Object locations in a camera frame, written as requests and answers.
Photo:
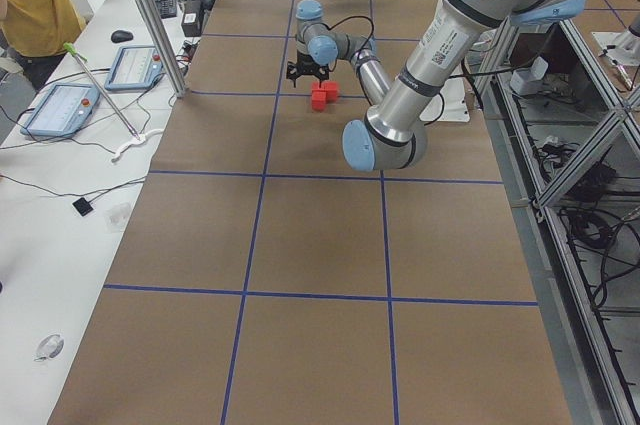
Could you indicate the clear tape roll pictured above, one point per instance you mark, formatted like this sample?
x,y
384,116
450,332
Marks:
x,y
49,348

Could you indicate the white central pedestal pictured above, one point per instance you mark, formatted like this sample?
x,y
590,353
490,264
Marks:
x,y
450,105

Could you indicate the small black square pad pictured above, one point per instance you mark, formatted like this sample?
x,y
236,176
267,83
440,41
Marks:
x,y
82,206

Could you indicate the aluminium side frame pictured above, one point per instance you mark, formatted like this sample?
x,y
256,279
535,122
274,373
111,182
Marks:
x,y
572,116

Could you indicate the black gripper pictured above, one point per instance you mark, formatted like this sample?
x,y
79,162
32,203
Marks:
x,y
303,59

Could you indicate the black power adapter box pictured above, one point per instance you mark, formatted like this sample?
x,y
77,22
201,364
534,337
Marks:
x,y
192,16

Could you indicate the metal rod green handle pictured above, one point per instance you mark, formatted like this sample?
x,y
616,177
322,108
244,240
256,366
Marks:
x,y
81,61

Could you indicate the near blue teach pendant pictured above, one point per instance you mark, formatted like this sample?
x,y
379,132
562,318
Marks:
x,y
62,111

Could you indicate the far blue teach pendant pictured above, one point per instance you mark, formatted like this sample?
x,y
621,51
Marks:
x,y
135,68

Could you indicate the person in yellow shirt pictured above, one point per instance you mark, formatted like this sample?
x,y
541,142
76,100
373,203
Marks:
x,y
36,32

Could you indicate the clear plastic bag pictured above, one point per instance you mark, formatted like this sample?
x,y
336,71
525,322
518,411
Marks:
x,y
117,217

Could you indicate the aluminium frame post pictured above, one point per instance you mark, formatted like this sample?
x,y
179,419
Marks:
x,y
160,39

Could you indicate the black computer mouse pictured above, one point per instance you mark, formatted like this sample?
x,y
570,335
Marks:
x,y
120,36

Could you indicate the white curved plastic piece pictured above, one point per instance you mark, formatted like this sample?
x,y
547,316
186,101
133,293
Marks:
x,y
135,141

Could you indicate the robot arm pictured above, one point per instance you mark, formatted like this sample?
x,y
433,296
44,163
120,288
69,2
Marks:
x,y
391,135

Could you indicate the blue teach pendant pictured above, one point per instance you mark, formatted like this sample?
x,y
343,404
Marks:
x,y
135,68
62,111

